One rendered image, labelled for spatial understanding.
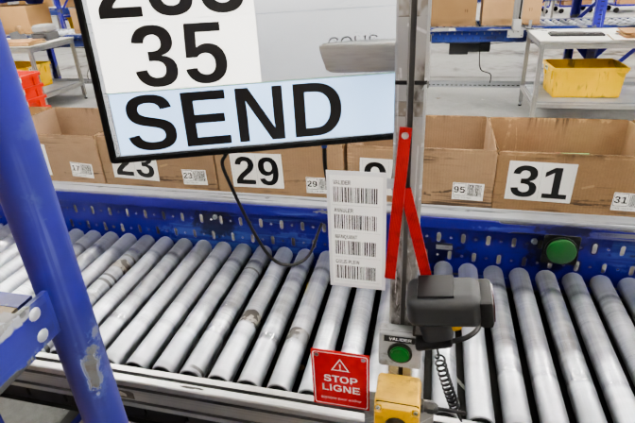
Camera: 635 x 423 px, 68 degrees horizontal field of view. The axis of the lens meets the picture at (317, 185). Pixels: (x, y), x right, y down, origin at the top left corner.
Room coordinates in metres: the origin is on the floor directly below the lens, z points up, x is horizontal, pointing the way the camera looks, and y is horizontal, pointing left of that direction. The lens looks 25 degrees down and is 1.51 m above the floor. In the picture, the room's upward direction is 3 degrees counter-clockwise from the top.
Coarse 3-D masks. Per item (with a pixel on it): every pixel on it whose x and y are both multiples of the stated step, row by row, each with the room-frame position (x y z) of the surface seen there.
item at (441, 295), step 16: (416, 288) 0.54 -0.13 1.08; (432, 288) 0.53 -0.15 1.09; (448, 288) 0.53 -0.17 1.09; (464, 288) 0.53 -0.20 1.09; (480, 288) 0.53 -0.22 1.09; (416, 304) 0.52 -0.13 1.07; (432, 304) 0.51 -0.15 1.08; (448, 304) 0.51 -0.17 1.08; (464, 304) 0.50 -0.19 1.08; (480, 304) 0.50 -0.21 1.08; (416, 320) 0.52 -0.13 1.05; (432, 320) 0.51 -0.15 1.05; (448, 320) 0.50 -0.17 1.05; (464, 320) 0.50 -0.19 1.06; (480, 320) 0.50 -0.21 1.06; (416, 336) 0.55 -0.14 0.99; (432, 336) 0.52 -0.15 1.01; (448, 336) 0.52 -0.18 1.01
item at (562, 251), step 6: (558, 240) 1.01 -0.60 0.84; (564, 240) 1.00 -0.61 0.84; (552, 246) 1.00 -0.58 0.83; (558, 246) 1.00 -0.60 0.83; (564, 246) 0.99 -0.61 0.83; (570, 246) 0.99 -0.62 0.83; (546, 252) 1.01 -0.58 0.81; (552, 252) 1.00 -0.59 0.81; (558, 252) 1.00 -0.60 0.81; (564, 252) 0.99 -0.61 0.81; (570, 252) 0.99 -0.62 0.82; (576, 252) 0.99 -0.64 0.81; (552, 258) 1.00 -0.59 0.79; (558, 258) 1.00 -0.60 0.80; (564, 258) 0.99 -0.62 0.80; (570, 258) 0.99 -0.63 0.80
